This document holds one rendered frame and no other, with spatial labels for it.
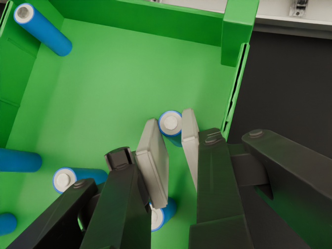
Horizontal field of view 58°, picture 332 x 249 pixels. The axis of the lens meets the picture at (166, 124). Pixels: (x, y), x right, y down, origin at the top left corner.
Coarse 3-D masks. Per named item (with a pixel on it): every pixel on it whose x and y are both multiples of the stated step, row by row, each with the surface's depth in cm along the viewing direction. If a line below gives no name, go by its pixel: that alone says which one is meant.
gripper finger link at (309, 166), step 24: (264, 144) 11; (288, 144) 10; (288, 168) 9; (312, 168) 8; (264, 192) 12; (288, 192) 9; (312, 192) 8; (288, 216) 10; (312, 216) 8; (312, 240) 8
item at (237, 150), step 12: (204, 132) 16; (216, 132) 16; (228, 144) 13; (240, 144) 13; (240, 156) 12; (252, 156) 12; (240, 168) 12; (252, 168) 12; (264, 168) 12; (240, 180) 12; (252, 180) 12; (264, 180) 12
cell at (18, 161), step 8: (0, 152) 22; (8, 152) 23; (16, 152) 24; (24, 152) 26; (32, 152) 27; (0, 160) 22; (8, 160) 23; (16, 160) 24; (24, 160) 25; (32, 160) 26; (40, 160) 27; (0, 168) 23; (8, 168) 23; (16, 168) 24; (24, 168) 25; (32, 168) 26
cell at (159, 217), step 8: (168, 200) 23; (152, 208) 19; (160, 208) 19; (168, 208) 21; (176, 208) 25; (152, 216) 19; (160, 216) 19; (168, 216) 20; (152, 224) 19; (160, 224) 19
